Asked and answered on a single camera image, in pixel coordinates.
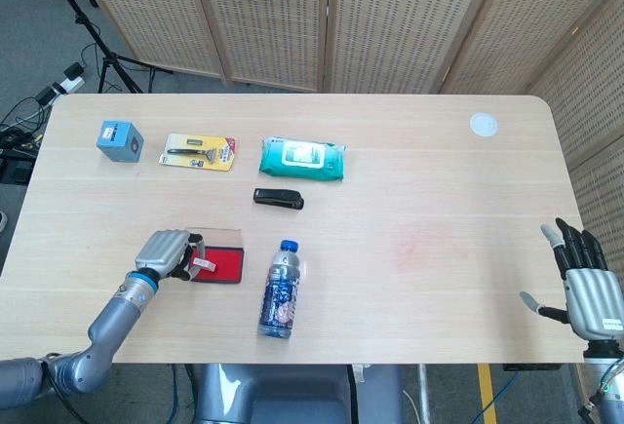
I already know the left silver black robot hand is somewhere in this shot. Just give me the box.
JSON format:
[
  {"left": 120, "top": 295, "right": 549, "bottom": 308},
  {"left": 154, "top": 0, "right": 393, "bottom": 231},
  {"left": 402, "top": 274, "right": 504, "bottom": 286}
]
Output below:
[{"left": 134, "top": 228, "right": 209, "bottom": 283}]

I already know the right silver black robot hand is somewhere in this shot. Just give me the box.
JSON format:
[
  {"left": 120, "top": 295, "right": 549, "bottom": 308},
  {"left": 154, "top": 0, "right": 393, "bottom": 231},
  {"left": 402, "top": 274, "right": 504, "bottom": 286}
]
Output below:
[{"left": 519, "top": 217, "right": 624, "bottom": 342}]

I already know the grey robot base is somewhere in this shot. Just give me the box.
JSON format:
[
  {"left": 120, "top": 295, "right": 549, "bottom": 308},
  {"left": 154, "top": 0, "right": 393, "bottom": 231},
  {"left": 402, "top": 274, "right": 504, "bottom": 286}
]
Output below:
[{"left": 192, "top": 363, "right": 406, "bottom": 424}]

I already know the red ink pad clear lid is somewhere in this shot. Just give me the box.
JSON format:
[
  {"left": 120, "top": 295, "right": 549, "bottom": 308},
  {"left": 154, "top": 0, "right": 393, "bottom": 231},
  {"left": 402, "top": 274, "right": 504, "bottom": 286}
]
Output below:
[{"left": 187, "top": 226, "right": 244, "bottom": 286}]

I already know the razor in yellow blister pack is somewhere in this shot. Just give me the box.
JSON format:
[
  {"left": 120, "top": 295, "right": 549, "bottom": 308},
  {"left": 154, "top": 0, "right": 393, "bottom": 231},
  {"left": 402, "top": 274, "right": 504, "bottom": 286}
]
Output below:
[{"left": 158, "top": 133, "right": 239, "bottom": 173}]

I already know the blue cardboard box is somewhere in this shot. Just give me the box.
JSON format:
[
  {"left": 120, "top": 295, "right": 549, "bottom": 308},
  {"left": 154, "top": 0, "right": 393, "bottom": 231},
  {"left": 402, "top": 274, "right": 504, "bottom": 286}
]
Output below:
[{"left": 95, "top": 119, "right": 144, "bottom": 164}]

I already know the blue drink bottle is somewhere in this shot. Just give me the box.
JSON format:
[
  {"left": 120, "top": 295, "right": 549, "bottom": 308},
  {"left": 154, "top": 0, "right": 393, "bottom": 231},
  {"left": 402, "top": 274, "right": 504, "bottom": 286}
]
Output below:
[{"left": 256, "top": 239, "right": 304, "bottom": 340}]

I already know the black stapler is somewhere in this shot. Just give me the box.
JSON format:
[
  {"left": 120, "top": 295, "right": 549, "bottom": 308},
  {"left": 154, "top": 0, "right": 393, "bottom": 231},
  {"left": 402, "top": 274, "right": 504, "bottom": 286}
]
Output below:
[{"left": 252, "top": 187, "right": 305, "bottom": 211}]

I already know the black floor equipment box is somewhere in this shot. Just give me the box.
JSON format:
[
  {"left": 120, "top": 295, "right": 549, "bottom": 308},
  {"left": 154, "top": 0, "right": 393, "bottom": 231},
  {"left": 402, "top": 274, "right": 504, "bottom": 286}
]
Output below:
[{"left": 0, "top": 148, "right": 38, "bottom": 185}]

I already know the green wet wipes pack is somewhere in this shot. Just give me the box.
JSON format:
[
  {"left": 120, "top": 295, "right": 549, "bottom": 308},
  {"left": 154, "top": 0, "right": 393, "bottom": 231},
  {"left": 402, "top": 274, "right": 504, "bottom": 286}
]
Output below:
[{"left": 257, "top": 135, "right": 348, "bottom": 182}]

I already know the white power strip with plugs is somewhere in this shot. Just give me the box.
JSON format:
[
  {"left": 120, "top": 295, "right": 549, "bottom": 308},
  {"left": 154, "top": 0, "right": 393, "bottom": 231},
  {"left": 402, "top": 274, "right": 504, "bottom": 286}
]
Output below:
[{"left": 34, "top": 62, "right": 88, "bottom": 106}]

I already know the black tripod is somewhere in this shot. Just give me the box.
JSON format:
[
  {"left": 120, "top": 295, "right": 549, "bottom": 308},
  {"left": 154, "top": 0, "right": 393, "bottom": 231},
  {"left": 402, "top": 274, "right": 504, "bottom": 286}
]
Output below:
[{"left": 36, "top": 0, "right": 172, "bottom": 95}]

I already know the wooden perforated screen panel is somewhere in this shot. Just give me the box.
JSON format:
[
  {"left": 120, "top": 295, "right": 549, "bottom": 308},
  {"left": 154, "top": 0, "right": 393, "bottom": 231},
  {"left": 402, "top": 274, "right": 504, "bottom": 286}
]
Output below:
[
  {"left": 321, "top": 0, "right": 506, "bottom": 96},
  {"left": 438, "top": 0, "right": 624, "bottom": 96},
  {"left": 528, "top": 0, "right": 624, "bottom": 293},
  {"left": 187, "top": 0, "right": 332, "bottom": 94},
  {"left": 67, "top": 0, "right": 230, "bottom": 87}
]

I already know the white round grommet cap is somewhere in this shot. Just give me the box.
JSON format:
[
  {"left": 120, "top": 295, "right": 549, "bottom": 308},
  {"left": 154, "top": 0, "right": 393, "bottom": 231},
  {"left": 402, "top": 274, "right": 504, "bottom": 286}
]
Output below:
[{"left": 469, "top": 111, "right": 500, "bottom": 138}]

